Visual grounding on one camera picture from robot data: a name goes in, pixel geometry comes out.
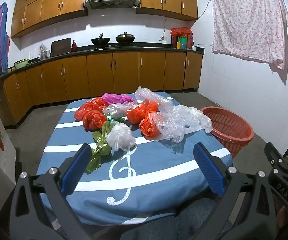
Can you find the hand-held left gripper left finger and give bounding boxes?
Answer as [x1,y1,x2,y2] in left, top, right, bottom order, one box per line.
[10,143,92,240]

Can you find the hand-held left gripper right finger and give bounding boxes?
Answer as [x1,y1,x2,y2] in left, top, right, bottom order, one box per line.
[193,142,278,240]

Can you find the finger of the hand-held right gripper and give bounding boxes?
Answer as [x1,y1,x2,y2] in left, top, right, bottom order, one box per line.
[264,142,288,178]

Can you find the green plastic bag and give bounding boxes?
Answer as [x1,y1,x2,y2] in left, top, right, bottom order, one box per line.
[85,114,125,173]

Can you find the red plastic basket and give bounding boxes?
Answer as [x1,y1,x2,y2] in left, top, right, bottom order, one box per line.
[199,106,254,159]

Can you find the red plastic bag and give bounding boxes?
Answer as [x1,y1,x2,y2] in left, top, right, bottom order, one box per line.
[82,110,108,130]
[74,97,109,120]
[139,111,164,138]
[126,100,159,124]

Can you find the clear bubble wrap roll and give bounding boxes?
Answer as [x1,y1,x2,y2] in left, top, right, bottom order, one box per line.
[135,86,174,108]

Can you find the blue striped music-note tablecloth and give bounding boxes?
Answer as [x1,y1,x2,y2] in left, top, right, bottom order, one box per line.
[35,91,234,227]

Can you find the white plastic bag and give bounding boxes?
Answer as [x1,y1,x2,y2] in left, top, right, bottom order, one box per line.
[106,123,136,151]

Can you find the small clear plastic bag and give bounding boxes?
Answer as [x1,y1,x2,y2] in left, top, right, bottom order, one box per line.
[102,102,134,119]

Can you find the magenta plastic bag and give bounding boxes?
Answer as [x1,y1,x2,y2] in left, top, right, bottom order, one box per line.
[101,92,137,105]

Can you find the wooden base cabinets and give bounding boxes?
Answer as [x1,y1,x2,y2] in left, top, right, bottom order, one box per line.
[0,50,204,128]

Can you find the green basin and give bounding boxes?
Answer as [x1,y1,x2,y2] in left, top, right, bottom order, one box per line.
[13,59,30,70]

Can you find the dark cutting board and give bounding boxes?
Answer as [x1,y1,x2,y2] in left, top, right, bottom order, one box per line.
[51,38,72,56]

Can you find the black kitchen countertop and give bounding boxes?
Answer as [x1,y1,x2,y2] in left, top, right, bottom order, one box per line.
[0,42,205,82]

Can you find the floral hanging sheet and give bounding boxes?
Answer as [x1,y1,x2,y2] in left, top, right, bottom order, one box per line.
[210,0,288,70]

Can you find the red bag covered containers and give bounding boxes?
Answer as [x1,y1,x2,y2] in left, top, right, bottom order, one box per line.
[170,27,194,49]

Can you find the black wok with lid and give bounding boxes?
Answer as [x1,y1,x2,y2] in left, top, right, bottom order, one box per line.
[115,32,136,46]

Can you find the long wooden upper cabinet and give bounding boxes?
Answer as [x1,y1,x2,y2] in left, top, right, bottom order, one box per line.
[10,0,88,39]

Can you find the black wok with handle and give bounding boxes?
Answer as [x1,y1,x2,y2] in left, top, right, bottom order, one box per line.
[91,33,111,46]

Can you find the white outlet cable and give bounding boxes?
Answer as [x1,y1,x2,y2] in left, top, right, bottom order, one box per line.
[162,17,175,39]

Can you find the white wall cable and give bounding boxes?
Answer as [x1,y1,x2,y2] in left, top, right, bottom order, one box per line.
[196,0,213,20]

